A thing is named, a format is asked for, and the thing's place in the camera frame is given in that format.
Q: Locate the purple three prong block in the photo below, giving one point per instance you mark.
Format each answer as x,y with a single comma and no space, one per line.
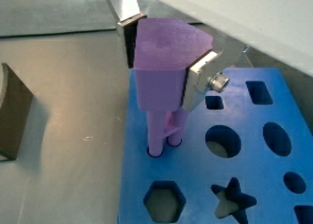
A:
168,45

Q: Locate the blue shape sorter board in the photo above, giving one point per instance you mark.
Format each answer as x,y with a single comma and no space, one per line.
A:
242,169

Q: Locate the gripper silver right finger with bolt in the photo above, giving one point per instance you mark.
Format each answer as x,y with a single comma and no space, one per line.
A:
205,75

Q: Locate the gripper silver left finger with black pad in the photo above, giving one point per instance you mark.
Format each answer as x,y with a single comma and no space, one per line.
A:
127,15

